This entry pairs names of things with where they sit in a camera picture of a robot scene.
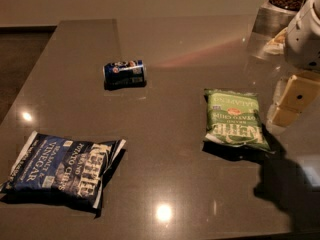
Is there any metal dispenser base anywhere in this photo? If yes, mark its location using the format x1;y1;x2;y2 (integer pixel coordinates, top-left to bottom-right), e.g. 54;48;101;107
247;2;296;58

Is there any blue Pepsi can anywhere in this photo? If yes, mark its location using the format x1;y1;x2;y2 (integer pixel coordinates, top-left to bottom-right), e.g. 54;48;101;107
103;60;147;89

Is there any blue Kettle chip bag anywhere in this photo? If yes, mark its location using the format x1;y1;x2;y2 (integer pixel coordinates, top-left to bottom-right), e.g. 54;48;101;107
1;131;126;209

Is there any green Kettle chip bag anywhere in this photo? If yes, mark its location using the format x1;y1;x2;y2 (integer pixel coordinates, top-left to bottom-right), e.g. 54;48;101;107
204;89;271;152

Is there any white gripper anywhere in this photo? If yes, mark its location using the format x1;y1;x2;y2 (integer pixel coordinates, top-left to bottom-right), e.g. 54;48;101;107
269;0;320;127

